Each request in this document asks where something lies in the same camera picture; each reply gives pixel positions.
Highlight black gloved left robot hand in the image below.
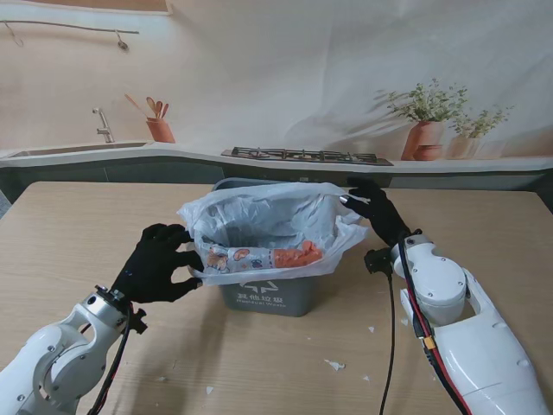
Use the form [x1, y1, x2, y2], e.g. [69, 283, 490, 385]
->
[111, 223, 205, 304]

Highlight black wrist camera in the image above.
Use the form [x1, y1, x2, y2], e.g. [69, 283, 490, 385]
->
[129, 306, 148, 335]
[364, 246, 394, 276]

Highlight printed white plastic bag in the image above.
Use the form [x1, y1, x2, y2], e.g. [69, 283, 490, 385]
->
[176, 181, 370, 287]

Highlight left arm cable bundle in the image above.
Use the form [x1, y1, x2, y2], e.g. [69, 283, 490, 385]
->
[86, 302, 133, 415]

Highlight grey plastic waste bin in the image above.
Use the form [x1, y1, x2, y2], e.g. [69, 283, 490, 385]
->
[211, 176, 327, 319]

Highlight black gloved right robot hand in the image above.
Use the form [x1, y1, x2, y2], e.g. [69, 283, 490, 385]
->
[339, 176, 423, 248]

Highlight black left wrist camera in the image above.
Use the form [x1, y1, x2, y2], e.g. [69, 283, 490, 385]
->
[129, 306, 148, 335]

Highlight kitchen scene printed backdrop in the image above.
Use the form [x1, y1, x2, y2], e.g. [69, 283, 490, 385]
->
[0, 0, 553, 204]

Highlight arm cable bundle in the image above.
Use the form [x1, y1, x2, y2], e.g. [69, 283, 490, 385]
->
[378, 233, 472, 415]
[86, 302, 133, 415]

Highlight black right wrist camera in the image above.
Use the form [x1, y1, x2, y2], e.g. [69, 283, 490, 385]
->
[364, 246, 394, 276]

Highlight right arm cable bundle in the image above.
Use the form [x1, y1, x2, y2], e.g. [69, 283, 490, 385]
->
[378, 233, 472, 415]

